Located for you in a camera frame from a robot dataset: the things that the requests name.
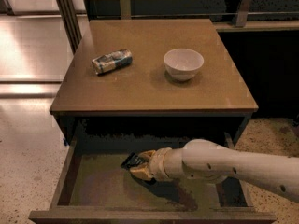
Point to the wooden rail background shelf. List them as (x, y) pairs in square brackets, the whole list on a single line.
[(227, 15)]

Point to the blue white crushed can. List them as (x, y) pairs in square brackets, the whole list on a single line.
[(112, 61)]

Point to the open top drawer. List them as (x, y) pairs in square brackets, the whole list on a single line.
[(94, 189)]

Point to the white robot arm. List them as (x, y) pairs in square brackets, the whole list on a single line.
[(207, 161)]

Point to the brown wooden cabinet counter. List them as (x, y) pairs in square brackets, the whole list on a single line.
[(141, 98)]

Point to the metal frame post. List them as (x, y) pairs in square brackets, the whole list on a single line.
[(69, 16)]

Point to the white ceramic bowl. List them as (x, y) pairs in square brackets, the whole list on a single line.
[(183, 64)]

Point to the dark blue rxbar wrapper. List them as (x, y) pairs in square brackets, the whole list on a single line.
[(132, 161)]

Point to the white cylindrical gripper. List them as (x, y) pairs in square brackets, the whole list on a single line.
[(159, 164)]

